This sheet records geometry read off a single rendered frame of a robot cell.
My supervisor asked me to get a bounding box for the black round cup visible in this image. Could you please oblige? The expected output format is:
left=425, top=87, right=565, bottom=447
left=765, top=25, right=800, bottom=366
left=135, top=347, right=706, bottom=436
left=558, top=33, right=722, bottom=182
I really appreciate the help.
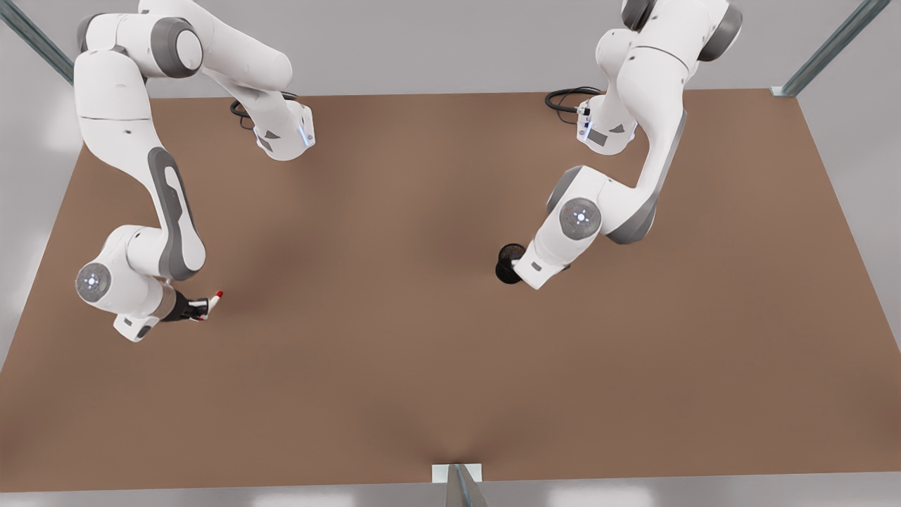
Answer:
left=495, top=243, right=528, bottom=286

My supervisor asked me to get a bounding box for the black cable loop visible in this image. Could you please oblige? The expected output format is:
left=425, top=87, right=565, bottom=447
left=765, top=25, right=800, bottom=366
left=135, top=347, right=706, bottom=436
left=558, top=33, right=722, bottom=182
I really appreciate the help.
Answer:
left=229, top=90, right=301, bottom=132
left=544, top=86, right=603, bottom=127

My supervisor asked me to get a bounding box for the silver frame post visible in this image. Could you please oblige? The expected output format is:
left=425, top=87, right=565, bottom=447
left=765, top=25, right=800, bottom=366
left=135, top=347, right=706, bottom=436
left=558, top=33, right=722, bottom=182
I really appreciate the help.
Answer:
left=431, top=463, right=489, bottom=507
left=0, top=0, right=75, bottom=86
left=770, top=0, right=892, bottom=99

